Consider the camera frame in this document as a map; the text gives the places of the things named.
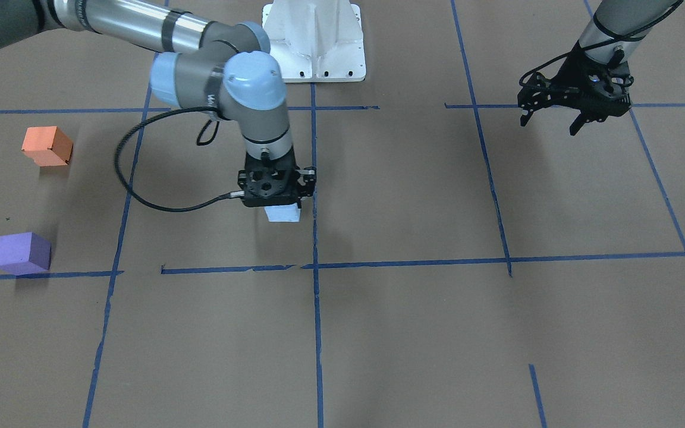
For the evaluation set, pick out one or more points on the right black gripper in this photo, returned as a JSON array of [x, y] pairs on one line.
[[307, 181]]

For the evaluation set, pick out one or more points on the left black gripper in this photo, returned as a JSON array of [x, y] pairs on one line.
[[572, 77]]

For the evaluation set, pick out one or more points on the light blue foam block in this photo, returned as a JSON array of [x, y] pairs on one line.
[[285, 213]]

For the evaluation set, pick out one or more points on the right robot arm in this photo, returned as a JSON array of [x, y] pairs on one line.
[[224, 71]]

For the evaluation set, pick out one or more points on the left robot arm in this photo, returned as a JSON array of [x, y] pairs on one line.
[[624, 23]]

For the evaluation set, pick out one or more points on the orange foam block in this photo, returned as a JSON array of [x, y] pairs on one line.
[[47, 146]]

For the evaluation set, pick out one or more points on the purple foam block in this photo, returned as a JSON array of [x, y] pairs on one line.
[[24, 254]]

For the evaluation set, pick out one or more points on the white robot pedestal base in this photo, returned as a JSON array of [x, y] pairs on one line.
[[316, 41]]

